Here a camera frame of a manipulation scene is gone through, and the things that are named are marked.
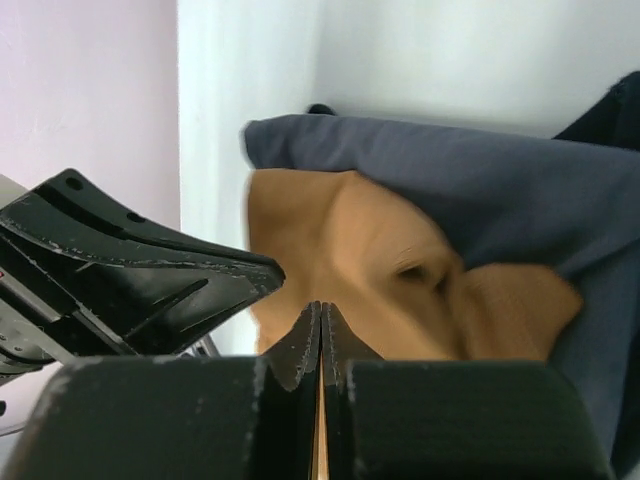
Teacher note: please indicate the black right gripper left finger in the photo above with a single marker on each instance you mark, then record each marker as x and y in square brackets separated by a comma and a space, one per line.
[169, 418]

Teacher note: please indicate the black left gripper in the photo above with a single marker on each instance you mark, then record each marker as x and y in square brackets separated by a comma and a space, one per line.
[84, 275]

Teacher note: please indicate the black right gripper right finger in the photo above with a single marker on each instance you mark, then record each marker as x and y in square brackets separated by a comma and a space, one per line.
[450, 420]

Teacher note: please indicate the tan ribbed tank top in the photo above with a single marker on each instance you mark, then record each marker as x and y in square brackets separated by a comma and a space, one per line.
[400, 286]

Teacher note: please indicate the blue printed garment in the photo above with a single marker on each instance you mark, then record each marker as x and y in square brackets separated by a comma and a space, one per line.
[571, 201]

